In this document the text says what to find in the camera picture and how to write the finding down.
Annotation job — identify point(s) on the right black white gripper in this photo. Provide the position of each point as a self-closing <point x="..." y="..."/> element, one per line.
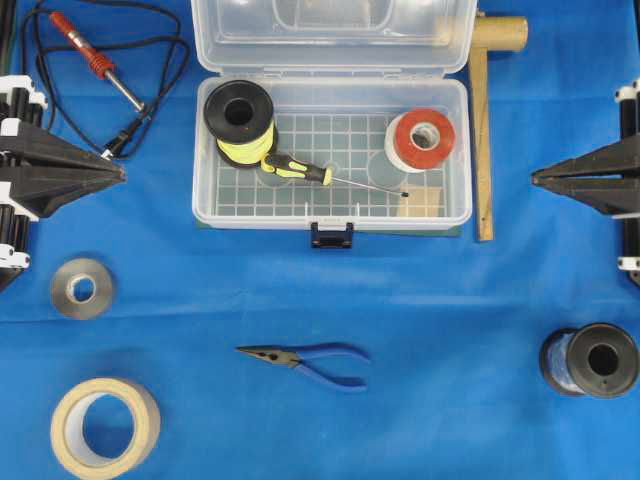
<point x="609" y="196"/>

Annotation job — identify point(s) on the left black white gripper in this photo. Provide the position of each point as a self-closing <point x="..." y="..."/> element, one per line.
<point x="22" y="201"/>

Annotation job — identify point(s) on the clear plastic toolbox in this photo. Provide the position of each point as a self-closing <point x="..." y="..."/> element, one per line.
<point x="339" y="75"/>

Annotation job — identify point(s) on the red soldering iron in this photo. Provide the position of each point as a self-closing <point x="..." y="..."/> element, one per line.
<point x="100" y="64"/>

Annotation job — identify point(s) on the grey tape roll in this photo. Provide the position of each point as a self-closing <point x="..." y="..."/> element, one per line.
<point x="82" y="289"/>

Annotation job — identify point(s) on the wooden mallet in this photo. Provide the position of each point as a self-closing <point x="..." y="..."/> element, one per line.
<point x="491" y="33"/>

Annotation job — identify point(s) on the red white tape roll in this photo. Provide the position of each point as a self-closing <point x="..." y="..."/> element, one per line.
<point x="419" y="140"/>

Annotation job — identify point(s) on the blue table cloth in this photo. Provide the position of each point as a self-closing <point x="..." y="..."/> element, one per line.
<point x="400" y="358"/>

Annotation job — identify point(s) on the beige masking tape roll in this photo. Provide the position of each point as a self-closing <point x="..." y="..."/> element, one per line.
<point x="104" y="427"/>

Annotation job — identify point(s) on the blue wire black spool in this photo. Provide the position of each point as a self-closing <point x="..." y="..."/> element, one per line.
<point x="599" y="360"/>

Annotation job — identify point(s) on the yellow wire spool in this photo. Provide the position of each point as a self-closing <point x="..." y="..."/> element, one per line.
<point x="242" y="122"/>

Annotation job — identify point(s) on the yellow black handled screwdriver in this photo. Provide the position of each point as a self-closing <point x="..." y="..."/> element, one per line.
<point x="286" y="166"/>

